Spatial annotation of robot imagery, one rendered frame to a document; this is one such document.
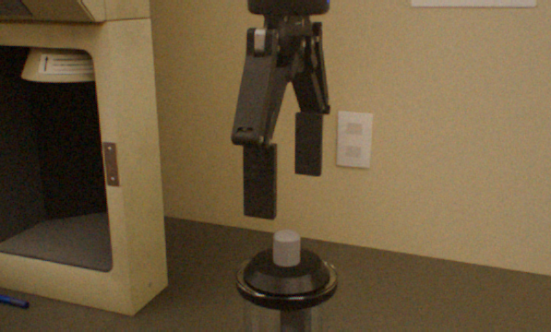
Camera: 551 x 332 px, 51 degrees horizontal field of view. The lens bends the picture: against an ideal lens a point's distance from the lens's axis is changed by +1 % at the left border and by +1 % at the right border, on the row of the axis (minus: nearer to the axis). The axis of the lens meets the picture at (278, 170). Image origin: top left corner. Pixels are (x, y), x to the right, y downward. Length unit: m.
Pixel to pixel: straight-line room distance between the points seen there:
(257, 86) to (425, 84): 0.70
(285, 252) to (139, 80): 0.44
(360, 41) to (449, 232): 0.42
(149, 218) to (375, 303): 0.41
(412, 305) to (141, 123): 0.54
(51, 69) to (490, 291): 0.83
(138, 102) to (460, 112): 0.59
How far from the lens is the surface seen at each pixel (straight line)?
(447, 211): 1.20
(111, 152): 0.90
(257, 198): 0.51
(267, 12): 0.52
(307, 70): 0.58
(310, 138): 0.63
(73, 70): 0.95
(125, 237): 0.94
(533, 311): 1.08
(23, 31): 0.96
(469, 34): 1.13
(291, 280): 0.58
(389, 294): 1.05
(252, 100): 0.47
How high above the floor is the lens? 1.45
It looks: 18 degrees down
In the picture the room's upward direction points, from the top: straight up
